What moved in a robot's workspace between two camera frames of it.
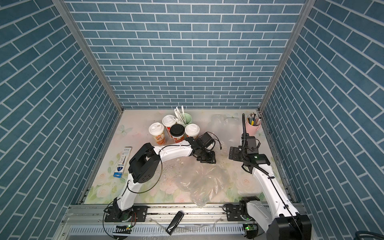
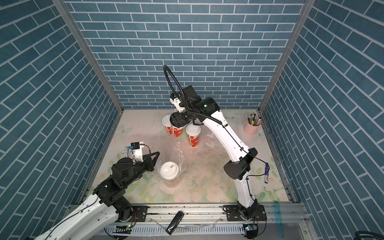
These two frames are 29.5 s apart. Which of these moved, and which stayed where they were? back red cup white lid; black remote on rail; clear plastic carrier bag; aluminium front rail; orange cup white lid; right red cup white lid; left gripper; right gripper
Moved: clear plastic carrier bag; right gripper; left gripper; orange cup white lid
Stayed: right red cup white lid; black remote on rail; aluminium front rail; back red cup white lid
